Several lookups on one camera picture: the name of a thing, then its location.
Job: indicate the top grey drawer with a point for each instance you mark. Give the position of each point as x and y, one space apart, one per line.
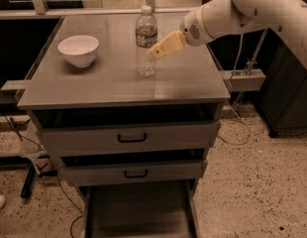
90 141

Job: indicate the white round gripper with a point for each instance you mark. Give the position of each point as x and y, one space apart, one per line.
192 28

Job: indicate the open bottom grey drawer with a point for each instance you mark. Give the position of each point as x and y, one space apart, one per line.
162 209

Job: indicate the white ceramic bowl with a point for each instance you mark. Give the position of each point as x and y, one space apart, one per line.
80 51

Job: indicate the dark side cabinet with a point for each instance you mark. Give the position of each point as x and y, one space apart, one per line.
282 99

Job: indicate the clear plastic water bottle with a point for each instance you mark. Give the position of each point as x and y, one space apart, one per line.
146 37

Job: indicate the grey drawer cabinet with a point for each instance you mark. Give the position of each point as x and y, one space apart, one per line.
186 87

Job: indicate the black floor stand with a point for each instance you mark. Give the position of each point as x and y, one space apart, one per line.
46 170

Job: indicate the middle grey drawer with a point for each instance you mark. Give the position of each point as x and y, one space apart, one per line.
132 173

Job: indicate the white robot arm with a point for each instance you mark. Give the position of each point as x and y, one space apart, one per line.
218 18

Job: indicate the diagonal metal rod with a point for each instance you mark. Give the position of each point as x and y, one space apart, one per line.
252 61

